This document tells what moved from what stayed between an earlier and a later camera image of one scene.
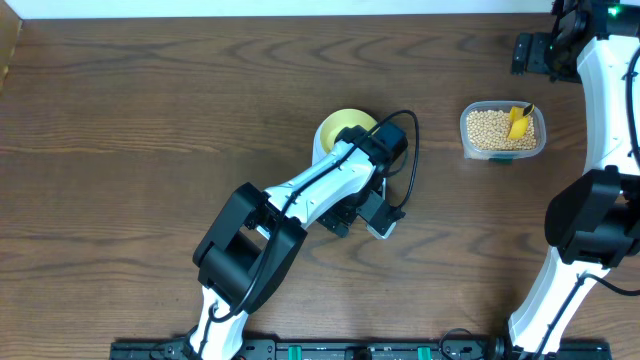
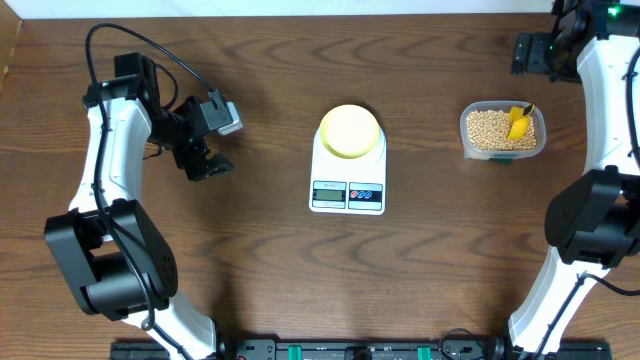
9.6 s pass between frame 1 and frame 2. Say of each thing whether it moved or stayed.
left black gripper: moved
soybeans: stayed
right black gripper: stayed
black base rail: stayed
